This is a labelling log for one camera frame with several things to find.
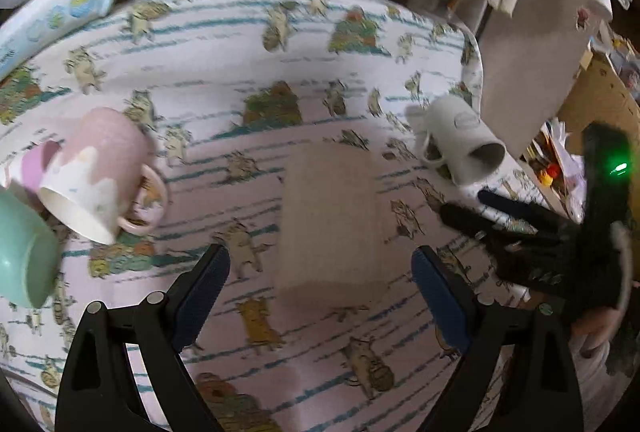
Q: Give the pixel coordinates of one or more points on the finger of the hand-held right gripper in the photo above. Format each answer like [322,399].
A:
[520,212]
[490,237]

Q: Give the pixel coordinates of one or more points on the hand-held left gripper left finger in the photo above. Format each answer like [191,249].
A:
[200,302]

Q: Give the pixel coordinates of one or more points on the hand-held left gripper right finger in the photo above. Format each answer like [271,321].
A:
[442,302]

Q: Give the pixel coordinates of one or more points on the pink and white cup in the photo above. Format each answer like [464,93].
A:
[95,171]

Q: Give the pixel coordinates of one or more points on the mint green cup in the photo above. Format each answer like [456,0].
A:
[25,257]

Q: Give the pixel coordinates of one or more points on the small pink cup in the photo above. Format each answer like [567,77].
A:
[32,164]

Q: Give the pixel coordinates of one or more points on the person's right hand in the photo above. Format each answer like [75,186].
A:
[595,329]

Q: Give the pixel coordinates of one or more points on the pile of papers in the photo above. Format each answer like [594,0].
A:
[560,151]

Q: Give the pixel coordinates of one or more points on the brown cardboard box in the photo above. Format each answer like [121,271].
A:
[607,104]

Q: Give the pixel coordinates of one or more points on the beige rectangular block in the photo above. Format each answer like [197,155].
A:
[330,222]

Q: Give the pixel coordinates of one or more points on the cat printed blanket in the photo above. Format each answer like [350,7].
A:
[210,76]

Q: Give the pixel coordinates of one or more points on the wet wipes packet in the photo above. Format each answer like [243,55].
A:
[55,14]

